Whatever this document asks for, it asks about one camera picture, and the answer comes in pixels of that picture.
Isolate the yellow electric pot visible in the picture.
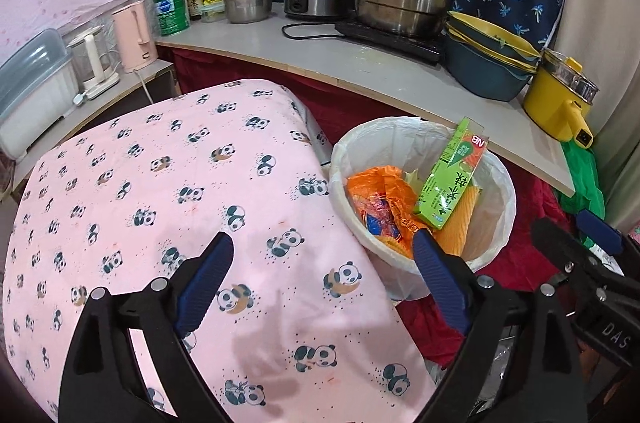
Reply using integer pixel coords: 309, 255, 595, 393
522, 47, 600, 149

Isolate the green tin can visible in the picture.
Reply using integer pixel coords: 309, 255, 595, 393
152, 0, 192, 36

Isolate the large orange foam net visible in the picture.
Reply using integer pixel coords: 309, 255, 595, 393
432, 188, 483, 259

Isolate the black power cable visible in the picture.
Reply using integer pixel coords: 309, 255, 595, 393
281, 19, 346, 41

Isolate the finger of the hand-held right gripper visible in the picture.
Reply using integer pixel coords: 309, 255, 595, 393
530, 217, 608, 304
575, 209, 640, 276

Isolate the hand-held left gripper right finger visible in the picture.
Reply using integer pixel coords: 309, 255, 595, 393
411, 228, 588, 423

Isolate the white glass kettle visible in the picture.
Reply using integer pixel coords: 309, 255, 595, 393
66, 24, 122, 99

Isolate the small orange foam net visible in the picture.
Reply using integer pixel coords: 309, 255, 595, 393
372, 235, 416, 260

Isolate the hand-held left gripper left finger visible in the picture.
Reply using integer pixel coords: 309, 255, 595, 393
57, 230, 236, 423

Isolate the green plastic bag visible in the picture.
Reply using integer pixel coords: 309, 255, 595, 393
557, 138, 608, 224

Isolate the green carton box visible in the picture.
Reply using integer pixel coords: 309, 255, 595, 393
414, 116, 488, 229

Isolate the dark red cloth skirt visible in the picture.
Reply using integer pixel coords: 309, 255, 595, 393
155, 46, 581, 369

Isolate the white lined trash bin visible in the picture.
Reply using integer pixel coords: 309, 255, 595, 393
329, 117, 517, 301

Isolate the black induction cooker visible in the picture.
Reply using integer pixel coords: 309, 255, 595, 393
334, 19, 448, 64

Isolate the orange snack bag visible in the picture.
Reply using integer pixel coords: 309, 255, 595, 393
347, 166, 431, 251

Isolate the white dish box with lid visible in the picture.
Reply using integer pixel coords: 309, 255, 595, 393
0, 28, 81, 161

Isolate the blue plastic basin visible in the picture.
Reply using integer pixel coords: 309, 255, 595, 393
444, 33, 538, 103

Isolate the pink electric kettle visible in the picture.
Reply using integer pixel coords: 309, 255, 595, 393
111, 0, 157, 74

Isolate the pink panda print tablecloth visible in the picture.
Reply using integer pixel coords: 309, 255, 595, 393
2, 78, 441, 423

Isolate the beige curtain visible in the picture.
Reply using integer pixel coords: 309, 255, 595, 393
542, 0, 640, 229

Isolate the white kettle cord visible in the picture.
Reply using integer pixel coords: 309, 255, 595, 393
134, 70, 153, 104

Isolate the small steel pot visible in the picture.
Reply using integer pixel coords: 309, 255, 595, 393
223, 0, 273, 24

